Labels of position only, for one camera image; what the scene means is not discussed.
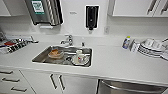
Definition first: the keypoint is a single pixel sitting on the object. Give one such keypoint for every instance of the stainless steel dishwasher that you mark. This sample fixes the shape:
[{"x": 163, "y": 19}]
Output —
[{"x": 133, "y": 88}]

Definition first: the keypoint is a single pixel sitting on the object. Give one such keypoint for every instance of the white mug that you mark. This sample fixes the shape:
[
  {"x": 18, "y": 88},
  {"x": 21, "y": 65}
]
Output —
[{"x": 80, "y": 58}]

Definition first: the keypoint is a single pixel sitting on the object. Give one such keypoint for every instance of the chrome faucet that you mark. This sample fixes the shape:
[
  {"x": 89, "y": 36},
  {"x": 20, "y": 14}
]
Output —
[{"x": 68, "y": 40}]

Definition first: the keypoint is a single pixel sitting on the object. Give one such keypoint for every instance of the orange bowl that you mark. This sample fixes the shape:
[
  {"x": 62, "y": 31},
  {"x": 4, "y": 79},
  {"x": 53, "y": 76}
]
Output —
[{"x": 55, "y": 54}]

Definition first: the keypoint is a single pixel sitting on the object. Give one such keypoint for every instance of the black soap dispenser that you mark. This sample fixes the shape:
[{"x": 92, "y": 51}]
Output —
[{"x": 91, "y": 16}]

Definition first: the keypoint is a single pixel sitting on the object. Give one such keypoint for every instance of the white two-door base cabinet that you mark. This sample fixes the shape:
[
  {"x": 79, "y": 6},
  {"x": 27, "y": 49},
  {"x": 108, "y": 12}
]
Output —
[{"x": 73, "y": 85}]

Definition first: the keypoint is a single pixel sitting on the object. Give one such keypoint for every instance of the blue dish soap bottle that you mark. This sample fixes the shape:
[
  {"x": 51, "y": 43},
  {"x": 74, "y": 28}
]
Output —
[{"x": 126, "y": 43}]

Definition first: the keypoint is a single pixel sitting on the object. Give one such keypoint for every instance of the steel sink basin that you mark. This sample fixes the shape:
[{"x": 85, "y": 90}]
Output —
[{"x": 40, "y": 58}]

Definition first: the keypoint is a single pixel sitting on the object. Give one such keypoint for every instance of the small white bottle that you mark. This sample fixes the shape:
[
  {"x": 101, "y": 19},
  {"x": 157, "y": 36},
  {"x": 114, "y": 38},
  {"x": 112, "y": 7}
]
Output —
[{"x": 134, "y": 46}]

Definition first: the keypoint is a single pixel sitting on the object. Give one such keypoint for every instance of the steel paper towel dispenser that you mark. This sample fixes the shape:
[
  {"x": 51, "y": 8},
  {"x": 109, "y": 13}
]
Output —
[{"x": 41, "y": 11}]

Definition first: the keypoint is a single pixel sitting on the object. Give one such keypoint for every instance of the stack of white plates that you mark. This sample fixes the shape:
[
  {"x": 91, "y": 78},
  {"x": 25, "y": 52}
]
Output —
[{"x": 150, "y": 49}]

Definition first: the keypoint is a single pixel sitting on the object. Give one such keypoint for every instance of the small red container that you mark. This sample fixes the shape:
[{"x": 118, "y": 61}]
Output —
[{"x": 10, "y": 43}]

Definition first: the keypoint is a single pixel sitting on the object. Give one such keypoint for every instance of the white drawer unit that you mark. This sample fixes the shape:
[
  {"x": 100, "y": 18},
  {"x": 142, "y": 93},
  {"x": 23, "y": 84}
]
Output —
[{"x": 13, "y": 81}]

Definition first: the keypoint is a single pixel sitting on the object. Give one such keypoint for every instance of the white wall socket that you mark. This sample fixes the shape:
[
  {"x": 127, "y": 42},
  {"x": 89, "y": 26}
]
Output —
[{"x": 106, "y": 29}]

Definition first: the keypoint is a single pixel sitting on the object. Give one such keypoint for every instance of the small wall label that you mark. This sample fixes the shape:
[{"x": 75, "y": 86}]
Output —
[{"x": 73, "y": 13}]

